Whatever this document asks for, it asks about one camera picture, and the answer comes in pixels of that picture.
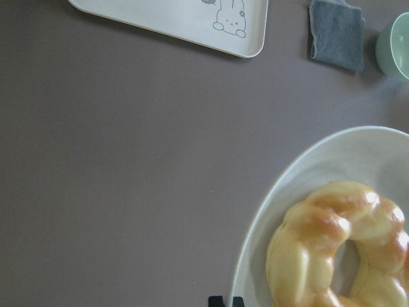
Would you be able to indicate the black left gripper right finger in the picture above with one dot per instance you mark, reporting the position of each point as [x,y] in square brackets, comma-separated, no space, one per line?
[237,302]

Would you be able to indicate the glazed twisted donut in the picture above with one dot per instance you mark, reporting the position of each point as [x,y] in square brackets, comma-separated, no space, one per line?
[301,253]

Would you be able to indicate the white round plate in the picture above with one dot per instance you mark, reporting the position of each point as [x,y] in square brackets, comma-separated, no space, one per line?
[376,156]

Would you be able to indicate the mint green bowl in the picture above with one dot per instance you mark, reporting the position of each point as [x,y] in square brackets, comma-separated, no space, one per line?
[392,48]

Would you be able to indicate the cream rabbit tray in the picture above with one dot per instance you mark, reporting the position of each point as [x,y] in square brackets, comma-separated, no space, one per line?
[233,27]

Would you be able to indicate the grey folded cloth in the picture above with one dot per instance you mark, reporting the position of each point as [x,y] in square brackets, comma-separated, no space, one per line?
[337,30]

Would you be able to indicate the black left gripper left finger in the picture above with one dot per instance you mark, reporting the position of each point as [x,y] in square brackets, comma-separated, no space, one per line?
[215,301]

